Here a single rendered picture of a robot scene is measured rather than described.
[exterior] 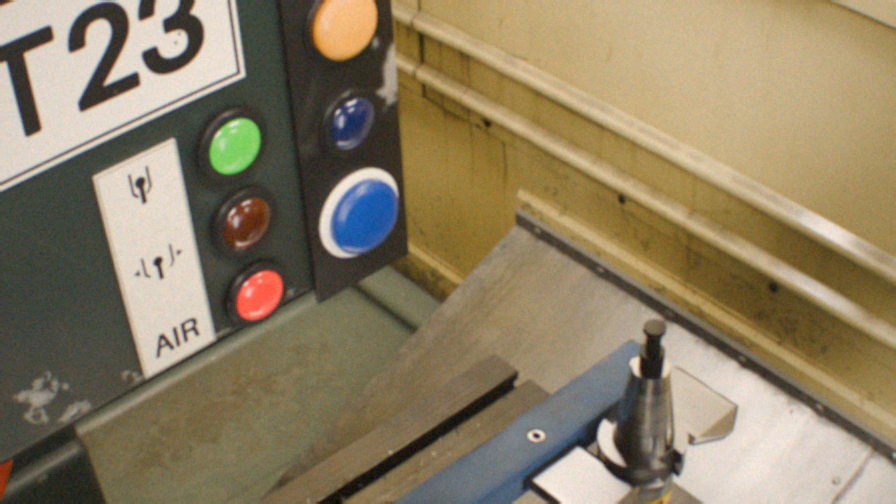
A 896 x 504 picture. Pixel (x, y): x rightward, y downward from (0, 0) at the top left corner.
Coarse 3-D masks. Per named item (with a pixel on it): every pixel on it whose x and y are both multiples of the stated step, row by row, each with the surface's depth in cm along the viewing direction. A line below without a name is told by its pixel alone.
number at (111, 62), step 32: (64, 0) 33; (96, 0) 33; (128, 0) 34; (160, 0) 35; (192, 0) 36; (64, 32) 33; (96, 32) 34; (128, 32) 35; (160, 32) 36; (192, 32) 36; (64, 64) 34; (96, 64) 34; (128, 64) 35; (160, 64) 36; (192, 64) 37; (224, 64) 38; (96, 96) 35; (128, 96) 36
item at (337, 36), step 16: (336, 0) 39; (352, 0) 39; (368, 0) 40; (320, 16) 39; (336, 16) 39; (352, 16) 40; (368, 16) 40; (320, 32) 39; (336, 32) 39; (352, 32) 40; (368, 32) 40; (320, 48) 40; (336, 48) 40; (352, 48) 40
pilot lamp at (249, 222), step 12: (240, 204) 41; (252, 204) 41; (264, 204) 41; (240, 216) 41; (252, 216) 41; (264, 216) 41; (228, 228) 41; (240, 228) 41; (252, 228) 41; (264, 228) 42; (228, 240) 41; (240, 240) 41; (252, 240) 41
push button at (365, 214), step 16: (352, 192) 44; (368, 192) 44; (384, 192) 45; (336, 208) 44; (352, 208) 44; (368, 208) 44; (384, 208) 45; (336, 224) 44; (352, 224) 44; (368, 224) 45; (384, 224) 45; (336, 240) 44; (352, 240) 45; (368, 240) 45
